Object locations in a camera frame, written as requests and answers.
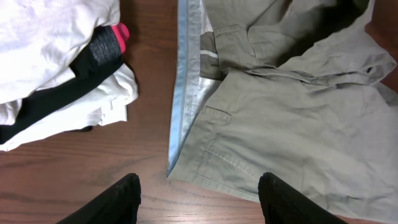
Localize white top garment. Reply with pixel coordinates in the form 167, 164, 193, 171
0, 0, 121, 126

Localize red garment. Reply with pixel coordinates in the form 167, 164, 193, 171
111, 22, 130, 54

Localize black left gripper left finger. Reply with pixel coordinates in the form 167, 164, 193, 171
58, 173, 141, 224

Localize khaki grey shorts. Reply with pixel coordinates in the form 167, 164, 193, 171
170, 1, 397, 223

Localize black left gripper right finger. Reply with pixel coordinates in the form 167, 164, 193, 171
258, 172, 346, 224

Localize white garment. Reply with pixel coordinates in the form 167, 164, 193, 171
0, 0, 121, 126
1, 64, 138, 151

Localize black garment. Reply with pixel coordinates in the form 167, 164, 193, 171
1, 26, 123, 143

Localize white bottom garment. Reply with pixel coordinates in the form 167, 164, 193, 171
1, 64, 138, 151

